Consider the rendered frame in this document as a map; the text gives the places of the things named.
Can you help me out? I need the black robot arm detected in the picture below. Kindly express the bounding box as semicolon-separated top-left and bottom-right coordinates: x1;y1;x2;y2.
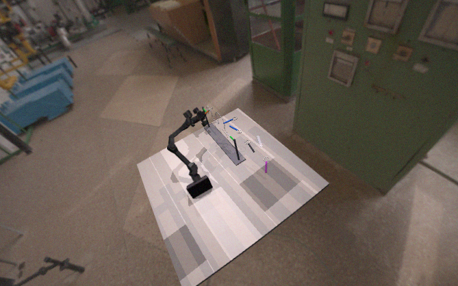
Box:
167;110;205;183

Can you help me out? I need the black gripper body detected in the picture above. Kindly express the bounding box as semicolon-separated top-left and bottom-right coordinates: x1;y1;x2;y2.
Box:
192;107;208;126

